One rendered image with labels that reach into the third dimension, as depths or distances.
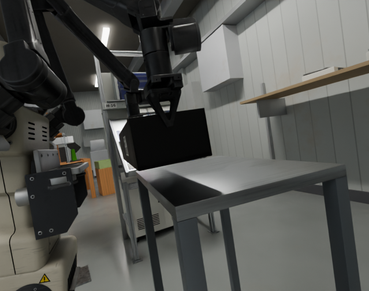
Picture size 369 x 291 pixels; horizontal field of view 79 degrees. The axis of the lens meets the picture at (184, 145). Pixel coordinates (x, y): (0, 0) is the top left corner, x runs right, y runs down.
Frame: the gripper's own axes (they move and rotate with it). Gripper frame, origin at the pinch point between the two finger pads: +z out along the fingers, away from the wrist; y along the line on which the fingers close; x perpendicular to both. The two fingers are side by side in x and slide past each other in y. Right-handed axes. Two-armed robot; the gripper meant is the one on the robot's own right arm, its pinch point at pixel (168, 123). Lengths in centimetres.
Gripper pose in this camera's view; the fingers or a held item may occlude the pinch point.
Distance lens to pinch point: 49.1
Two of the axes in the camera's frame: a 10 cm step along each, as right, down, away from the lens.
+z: 1.8, 9.8, 0.3
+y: -3.1, 0.2, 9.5
